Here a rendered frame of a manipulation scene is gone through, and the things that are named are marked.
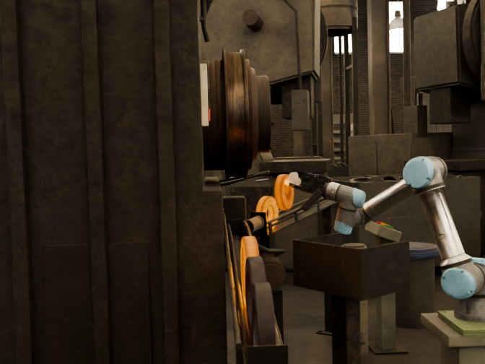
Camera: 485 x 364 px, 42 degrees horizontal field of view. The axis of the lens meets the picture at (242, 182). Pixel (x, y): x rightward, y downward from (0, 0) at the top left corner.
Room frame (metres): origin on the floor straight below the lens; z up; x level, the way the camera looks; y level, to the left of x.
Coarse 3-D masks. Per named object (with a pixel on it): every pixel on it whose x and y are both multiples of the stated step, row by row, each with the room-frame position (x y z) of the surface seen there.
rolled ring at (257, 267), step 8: (248, 256) 1.40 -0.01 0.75; (256, 256) 1.39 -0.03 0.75; (248, 264) 1.37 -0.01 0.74; (256, 264) 1.35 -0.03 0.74; (248, 272) 1.42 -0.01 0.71; (256, 272) 1.33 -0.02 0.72; (264, 272) 1.33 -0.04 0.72; (248, 280) 1.44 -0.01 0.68; (256, 280) 1.32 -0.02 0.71; (264, 280) 1.32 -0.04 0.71; (248, 288) 1.45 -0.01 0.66; (248, 296) 1.45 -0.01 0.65; (248, 304) 1.44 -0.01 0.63; (248, 312) 1.43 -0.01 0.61; (248, 320) 1.41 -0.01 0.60; (248, 328) 1.42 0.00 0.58
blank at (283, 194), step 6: (282, 174) 2.68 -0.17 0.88; (276, 180) 2.64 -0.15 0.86; (282, 180) 2.63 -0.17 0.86; (276, 186) 2.62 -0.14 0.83; (282, 186) 2.62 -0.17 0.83; (288, 186) 2.71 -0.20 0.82; (276, 192) 2.62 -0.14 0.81; (282, 192) 2.62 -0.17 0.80; (288, 192) 2.69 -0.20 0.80; (276, 198) 2.62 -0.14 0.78; (282, 198) 2.61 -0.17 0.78; (288, 198) 2.68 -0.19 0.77; (282, 204) 2.62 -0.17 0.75; (288, 204) 2.67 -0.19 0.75
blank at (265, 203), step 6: (264, 198) 2.72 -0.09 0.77; (270, 198) 2.74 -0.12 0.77; (258, 204) 2.70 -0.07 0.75; (264, 204) 2.69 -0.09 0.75; (270, 204) 2.73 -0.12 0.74; (276, 204) 2.78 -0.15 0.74; (258, 210) 2.68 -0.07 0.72; (264, 210) 2.69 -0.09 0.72; (270, 210) 2.77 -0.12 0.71; (276, 210) 2.78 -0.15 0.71; (270, 216) 2.77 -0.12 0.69; (276, 216) 2.78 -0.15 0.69
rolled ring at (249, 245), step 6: (246, 240) 1.54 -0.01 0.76; (252, 240) 1.54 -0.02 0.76; (246, 246) 1.52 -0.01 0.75; (252, 246) 1.52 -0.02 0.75; (240, 252) 1.64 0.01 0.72; (246, 252) 1.50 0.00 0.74; (252, 252) 1.50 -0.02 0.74; (258, 252) 1.51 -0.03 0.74; (240, 258) 1.65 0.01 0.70; (246, 258) 1.50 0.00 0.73
